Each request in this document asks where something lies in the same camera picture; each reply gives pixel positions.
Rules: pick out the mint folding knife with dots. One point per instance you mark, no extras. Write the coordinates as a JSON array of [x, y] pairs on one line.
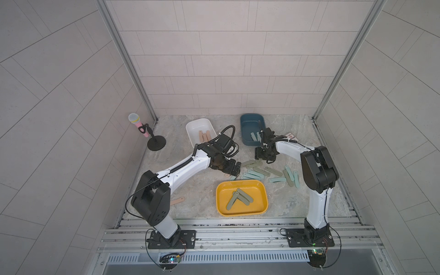
[[290, 173], [256, 176], [278, 179]]

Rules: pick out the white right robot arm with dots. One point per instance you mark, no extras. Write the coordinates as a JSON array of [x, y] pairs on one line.
[[318, 171]]

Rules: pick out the dark teal storage box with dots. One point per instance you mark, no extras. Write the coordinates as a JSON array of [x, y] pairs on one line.
[[251, 122]]

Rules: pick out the pink folding knife front left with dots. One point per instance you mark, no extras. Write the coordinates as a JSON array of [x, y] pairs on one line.
[[177, 201]]

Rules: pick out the mint folding knife far right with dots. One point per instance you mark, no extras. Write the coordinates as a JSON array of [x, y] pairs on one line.
[[290, 173]]

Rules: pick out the olive folding knife pair lower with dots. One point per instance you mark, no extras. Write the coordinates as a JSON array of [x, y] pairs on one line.
[[253, 165]]

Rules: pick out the olive folding knife bottom right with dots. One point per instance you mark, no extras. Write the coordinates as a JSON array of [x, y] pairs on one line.
[[274, 171]]

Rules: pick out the olive folding knife far right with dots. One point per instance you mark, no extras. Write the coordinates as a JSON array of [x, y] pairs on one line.
[[288, 178]]

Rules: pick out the mint folding knife right front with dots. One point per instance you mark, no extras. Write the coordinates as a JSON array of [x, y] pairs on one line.
[[278, 179]]

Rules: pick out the yellow storage box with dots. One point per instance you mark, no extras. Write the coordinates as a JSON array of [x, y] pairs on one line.
[[253, 187]]

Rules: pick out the mint folding knife lower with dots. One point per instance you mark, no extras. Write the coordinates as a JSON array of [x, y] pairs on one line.
[[256, 176]]

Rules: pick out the pink toy microphone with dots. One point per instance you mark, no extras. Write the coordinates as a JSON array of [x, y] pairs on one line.
[[134, 118]]

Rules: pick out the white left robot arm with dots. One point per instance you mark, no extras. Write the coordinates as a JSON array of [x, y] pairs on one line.
[[152, 197]]

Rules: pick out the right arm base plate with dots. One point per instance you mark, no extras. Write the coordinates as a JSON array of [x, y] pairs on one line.
[[308, 238]]

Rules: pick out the olive folding knife long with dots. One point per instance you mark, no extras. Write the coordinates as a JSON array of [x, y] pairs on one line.
[[261, 171]]

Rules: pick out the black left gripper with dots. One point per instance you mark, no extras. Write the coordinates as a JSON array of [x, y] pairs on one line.
[[230, 169]]

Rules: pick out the white storage box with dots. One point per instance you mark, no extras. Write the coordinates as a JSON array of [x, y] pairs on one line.
[[193, 127]]

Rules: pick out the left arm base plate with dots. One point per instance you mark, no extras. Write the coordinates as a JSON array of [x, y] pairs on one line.
[[182, 239]]

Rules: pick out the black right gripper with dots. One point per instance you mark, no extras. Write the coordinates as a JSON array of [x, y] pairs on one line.
[[258, 153]]

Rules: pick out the black microphone stand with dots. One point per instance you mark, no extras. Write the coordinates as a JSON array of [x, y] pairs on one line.
[[156, 142]]

